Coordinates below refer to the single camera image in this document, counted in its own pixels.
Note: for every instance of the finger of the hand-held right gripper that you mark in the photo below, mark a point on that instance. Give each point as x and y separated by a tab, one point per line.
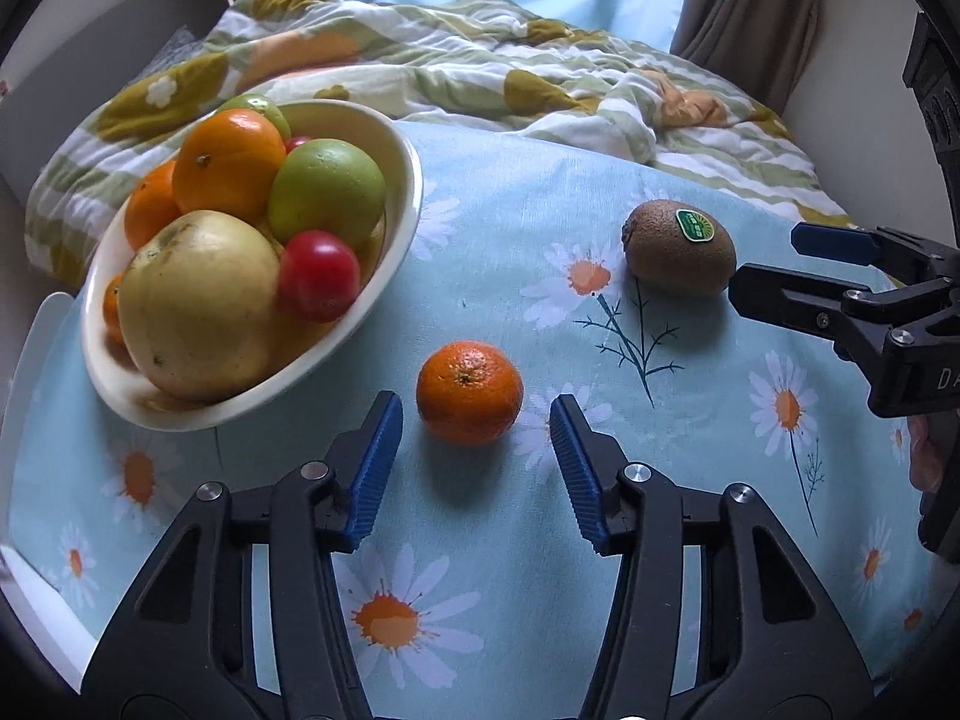
832	241
780	296

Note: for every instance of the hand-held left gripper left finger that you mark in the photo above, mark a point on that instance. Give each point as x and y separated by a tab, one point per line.
375	465

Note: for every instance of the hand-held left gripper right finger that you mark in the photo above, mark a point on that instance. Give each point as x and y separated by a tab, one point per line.
577	465

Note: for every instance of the brown kiwi with green sticker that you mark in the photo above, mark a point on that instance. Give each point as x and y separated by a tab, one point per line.
679	247

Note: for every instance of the small mandarin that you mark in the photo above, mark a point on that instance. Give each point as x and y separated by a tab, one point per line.
469	394
112	307

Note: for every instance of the red cherry tomato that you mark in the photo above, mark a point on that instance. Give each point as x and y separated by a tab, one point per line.
295	144
319	275

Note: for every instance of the large yellow apple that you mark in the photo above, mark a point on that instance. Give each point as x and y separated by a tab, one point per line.
202	300

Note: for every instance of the small green apple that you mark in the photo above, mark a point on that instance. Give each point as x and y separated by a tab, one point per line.
326	191
259	109

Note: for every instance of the cream and yellow bowl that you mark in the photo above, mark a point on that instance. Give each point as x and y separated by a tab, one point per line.
394	187

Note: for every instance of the large orange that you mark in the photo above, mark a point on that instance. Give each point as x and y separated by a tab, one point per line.
229	161

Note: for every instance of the medium orange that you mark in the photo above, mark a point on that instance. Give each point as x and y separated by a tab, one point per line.
150	202

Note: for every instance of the person's right hand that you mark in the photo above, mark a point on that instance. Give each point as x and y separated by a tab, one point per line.
926	457

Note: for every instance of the light blue daisy tablecloth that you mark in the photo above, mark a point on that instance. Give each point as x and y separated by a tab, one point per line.
480	577

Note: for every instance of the flower-patterned striped blanket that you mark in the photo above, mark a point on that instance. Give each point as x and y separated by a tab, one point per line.
487	52

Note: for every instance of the grey patterned bed sheet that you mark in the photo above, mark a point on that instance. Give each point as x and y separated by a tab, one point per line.
176	52

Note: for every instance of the beige bed board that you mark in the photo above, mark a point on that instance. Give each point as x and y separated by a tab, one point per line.
90	67

